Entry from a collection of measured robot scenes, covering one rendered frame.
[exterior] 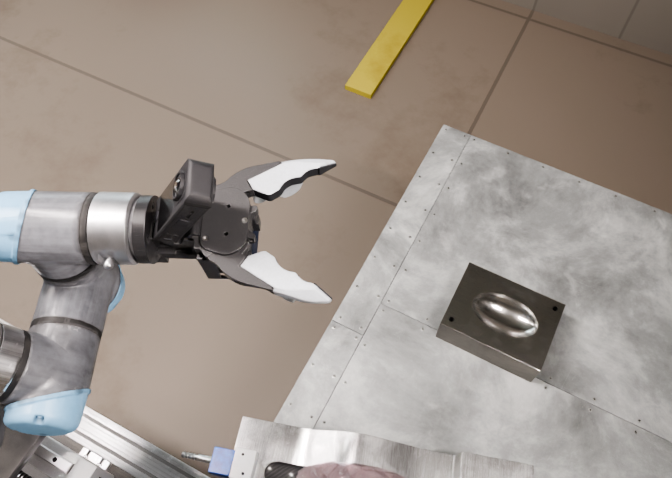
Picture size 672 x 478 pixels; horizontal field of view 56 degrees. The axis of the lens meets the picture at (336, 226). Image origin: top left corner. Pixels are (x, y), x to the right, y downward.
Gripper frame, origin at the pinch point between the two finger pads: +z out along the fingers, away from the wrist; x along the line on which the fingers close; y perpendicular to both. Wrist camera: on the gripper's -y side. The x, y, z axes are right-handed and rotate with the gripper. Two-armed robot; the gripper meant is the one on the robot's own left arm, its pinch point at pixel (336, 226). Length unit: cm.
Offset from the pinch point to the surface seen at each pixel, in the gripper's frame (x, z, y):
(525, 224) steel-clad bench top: -31, 41, 71
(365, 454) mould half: 18, 5, 54
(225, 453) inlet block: 19, -19, 57
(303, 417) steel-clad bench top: 12, -6, 65
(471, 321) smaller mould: -6, 26, 60
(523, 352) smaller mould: -1, 35, 59
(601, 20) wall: -172, 113, 164
